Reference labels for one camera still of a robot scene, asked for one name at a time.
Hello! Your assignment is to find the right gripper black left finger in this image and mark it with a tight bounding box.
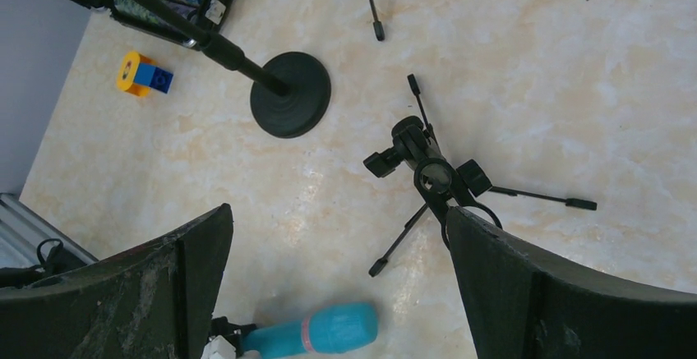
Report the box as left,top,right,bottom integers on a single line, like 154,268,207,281
1,204,233,358

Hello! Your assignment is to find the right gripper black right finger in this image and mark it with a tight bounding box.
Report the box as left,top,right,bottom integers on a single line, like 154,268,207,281
446,207,696,358

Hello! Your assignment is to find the small black tripod stand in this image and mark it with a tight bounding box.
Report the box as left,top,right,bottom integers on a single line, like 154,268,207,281
363,74,598,277

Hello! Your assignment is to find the turquoise toy microphone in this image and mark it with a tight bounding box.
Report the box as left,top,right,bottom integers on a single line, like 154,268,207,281
242,302,379,358

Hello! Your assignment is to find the round base clip stand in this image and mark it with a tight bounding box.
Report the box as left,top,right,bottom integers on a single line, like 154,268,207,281
134,0,331,139

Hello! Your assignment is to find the yellow blue toy block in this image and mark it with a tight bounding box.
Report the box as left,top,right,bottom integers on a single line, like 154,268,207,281
116,50,173,97

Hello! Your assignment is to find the purple black poker chip row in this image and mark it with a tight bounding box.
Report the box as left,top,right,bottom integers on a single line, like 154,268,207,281
113,0,198,30

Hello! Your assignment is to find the shock mount tripod stand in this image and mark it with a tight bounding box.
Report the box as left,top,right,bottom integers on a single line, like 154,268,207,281
368,0,385,42

